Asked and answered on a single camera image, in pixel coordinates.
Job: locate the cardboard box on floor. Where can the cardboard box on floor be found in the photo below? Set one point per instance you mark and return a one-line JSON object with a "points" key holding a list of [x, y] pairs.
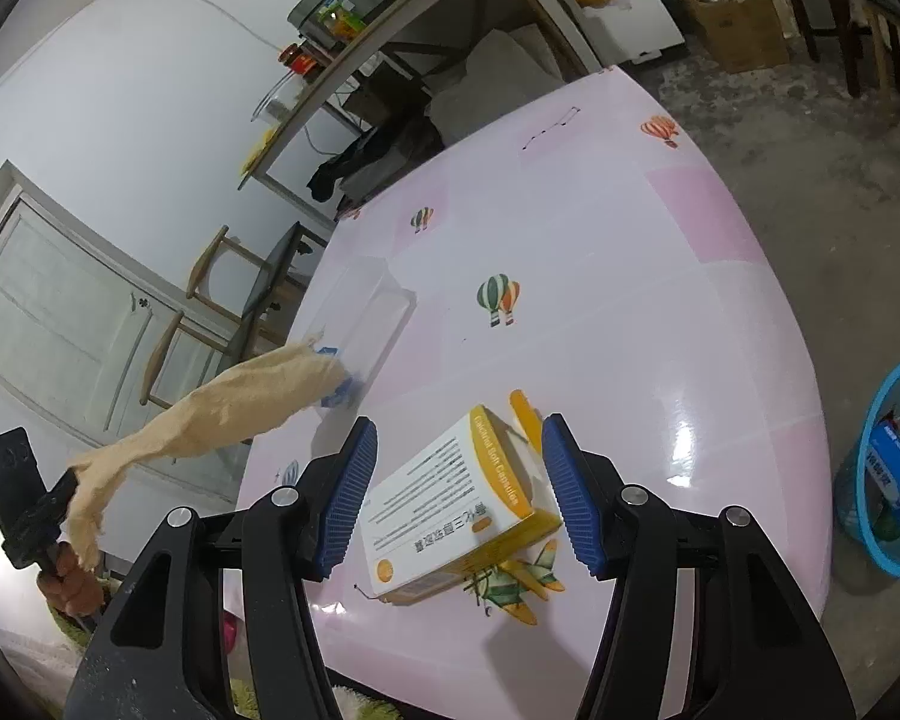
{"points": [[741, 35]]}

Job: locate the blue trash basket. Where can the blue trash basket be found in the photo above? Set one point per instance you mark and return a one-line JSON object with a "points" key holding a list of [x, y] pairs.
{"points": [[867, 486]]}

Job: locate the wooden chair dark seat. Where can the wooden chair dark seat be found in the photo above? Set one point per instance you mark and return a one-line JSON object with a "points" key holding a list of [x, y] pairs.
{"points": [[259, 321]]}

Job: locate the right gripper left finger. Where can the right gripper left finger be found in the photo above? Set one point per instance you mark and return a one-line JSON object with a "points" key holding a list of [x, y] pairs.
{"points": [[159, 650]]}

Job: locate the grey metal shelf table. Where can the grey metal shelf table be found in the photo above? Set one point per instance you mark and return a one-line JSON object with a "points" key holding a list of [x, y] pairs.
{"points": [[563, 18]]}

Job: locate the blue plastic wrapper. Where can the blue plastic wrapper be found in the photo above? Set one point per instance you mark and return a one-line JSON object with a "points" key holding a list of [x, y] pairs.
{"points": [[337, 378]]}

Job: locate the white cabinet door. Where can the white cabinet door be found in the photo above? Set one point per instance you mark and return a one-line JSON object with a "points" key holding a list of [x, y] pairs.
{"points": [[90, 340]]}

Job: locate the clear plastic container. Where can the clear plastic container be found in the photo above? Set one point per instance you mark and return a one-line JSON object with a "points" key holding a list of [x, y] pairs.
{"points": [[357, 319]]}

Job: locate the grey metal pot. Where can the grey metal pot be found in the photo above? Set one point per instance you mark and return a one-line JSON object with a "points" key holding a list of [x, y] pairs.
{"points": [[332, 24]]}

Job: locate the left hand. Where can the left hand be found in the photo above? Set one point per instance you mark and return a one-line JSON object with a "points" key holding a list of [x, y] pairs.
{"points": [[69, 588]]}

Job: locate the yellow white medicine box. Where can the yellow white medicine box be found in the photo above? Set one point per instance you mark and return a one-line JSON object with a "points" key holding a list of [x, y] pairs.
{"points": [[476, 496]]}

